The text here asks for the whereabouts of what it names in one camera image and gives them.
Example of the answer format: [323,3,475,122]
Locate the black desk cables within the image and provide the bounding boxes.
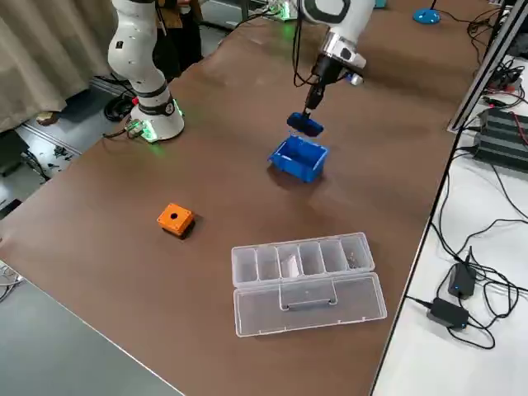
[406,53,528,351]

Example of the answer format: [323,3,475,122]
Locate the small blue parts tray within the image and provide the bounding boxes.
[285,111,325,139]

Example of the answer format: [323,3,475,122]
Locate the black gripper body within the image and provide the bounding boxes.
[311,55,346,90]

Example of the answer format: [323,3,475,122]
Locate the blue storage box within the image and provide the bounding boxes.
[266,132,330,184]

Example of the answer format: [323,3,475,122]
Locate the black power adapter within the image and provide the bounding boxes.
[446,261,478,300]
[426,297,471,329]

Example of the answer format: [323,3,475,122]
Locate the black finned device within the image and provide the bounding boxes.
[471,107,528,168]

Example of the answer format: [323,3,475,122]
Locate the orange push-button box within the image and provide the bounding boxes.
[156,202,196,240]

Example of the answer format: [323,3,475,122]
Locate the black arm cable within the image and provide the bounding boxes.
[291,15,328,88]

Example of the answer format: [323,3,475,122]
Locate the blue desk lamp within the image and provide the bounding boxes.
[412,0,442,26]

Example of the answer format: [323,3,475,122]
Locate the clear plastic organizer case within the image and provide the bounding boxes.
[230,231,389,338]

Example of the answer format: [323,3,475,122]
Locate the aluminium frame profile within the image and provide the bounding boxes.
[448,0,528,134]

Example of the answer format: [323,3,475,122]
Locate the person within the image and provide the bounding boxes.
[158,0,204,80]

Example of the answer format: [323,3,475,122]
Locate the small white packet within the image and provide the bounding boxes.
[280,254,301,279]

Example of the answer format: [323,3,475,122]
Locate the beige curtain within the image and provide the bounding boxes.
[0,0,121,134]

